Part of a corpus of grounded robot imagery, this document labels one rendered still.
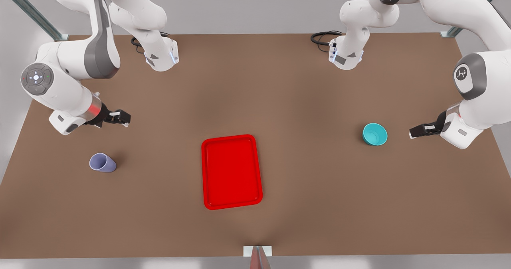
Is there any teal bowl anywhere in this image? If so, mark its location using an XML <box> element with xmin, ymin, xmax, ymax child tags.
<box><xmin>362</xmin><ymin>123</ymin><xmax>388</xmax><ymax>146</ymax></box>

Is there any lavender cup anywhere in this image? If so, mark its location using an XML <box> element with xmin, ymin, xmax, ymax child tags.
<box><xmin>89</xmin><ymin>153</ymin><xmax>117</xmax><ymax>173</ymax></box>

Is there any red rectangular tray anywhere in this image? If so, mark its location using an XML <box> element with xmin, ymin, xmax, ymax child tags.
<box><xmin>201</xmin><ymin>134</ymin><xmax>263</xmax><ymax>210</ymax></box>

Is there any black cable loop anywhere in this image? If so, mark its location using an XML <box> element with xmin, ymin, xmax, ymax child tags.
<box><xmin>311</xmin><ymin>31</ymin><xmax>345</xmax><ymax>54</ymax></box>
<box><xmin>131</xmin><ymin>32</ymin><xmax>172</xmax><ymax>55</ymax></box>

